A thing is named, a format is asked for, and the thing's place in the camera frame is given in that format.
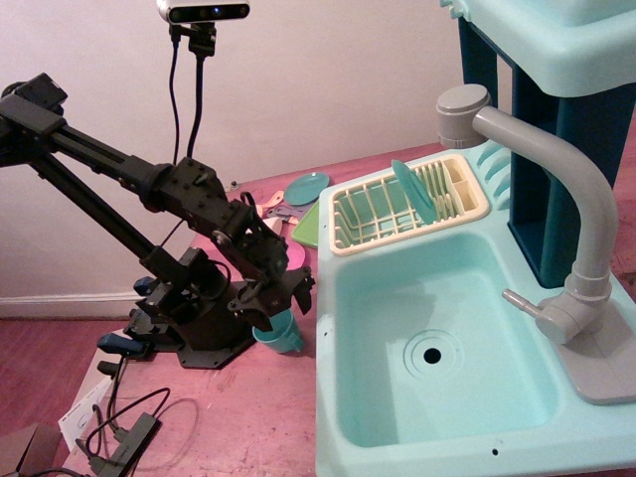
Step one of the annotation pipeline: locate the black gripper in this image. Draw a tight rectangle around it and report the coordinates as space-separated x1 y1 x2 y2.
228 266 315 332

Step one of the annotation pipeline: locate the teal plastic cup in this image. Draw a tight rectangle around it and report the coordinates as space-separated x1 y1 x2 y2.
251 309 304 354

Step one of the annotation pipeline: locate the light blue toy sink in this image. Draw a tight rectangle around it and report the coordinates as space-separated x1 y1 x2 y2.
316 142 635 476

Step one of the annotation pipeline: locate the pink plastic plate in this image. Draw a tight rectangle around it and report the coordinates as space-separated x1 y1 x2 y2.
286 240 306 270

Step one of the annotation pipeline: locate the green cutting board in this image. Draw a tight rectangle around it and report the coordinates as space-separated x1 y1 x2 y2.
291 202 319 248

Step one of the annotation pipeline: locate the grey purple utensil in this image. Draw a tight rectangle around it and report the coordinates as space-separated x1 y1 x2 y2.
266 204 310 224

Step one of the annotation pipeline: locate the pink dish brush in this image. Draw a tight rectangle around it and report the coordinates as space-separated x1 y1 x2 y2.
256 191 284 214

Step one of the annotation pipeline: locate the teal plate on table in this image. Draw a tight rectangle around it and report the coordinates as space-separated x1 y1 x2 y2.
283 172 330 206

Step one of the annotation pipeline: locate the cream dish rack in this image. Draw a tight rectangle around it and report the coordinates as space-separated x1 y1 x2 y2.
320 153 490 256

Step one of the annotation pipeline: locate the blue black table clamp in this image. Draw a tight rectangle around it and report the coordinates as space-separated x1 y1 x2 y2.
96 333 148 359

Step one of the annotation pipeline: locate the teal plate in rack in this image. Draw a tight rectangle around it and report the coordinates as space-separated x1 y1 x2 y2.
392 160 437 225

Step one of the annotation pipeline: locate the black usb hub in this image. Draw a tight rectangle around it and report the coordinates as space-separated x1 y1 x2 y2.
89 412 161 477

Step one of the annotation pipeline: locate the white paper sheet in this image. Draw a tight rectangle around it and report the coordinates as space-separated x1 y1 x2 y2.
58 377 111 451

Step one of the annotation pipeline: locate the dark blue toy shelf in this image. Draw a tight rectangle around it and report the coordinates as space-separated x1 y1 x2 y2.
457 17 636 289

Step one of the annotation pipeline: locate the cardboard box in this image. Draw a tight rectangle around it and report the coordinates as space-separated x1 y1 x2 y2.
1 423 62 476

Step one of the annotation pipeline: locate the grey toy faucet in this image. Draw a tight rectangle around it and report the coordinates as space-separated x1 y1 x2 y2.
436 83 635 404

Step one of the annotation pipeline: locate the black camera cable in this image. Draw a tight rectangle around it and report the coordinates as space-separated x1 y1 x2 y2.
167 31 182 166

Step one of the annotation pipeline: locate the silver depth camera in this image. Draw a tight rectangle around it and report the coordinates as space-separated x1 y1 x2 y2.
156 0 250 25

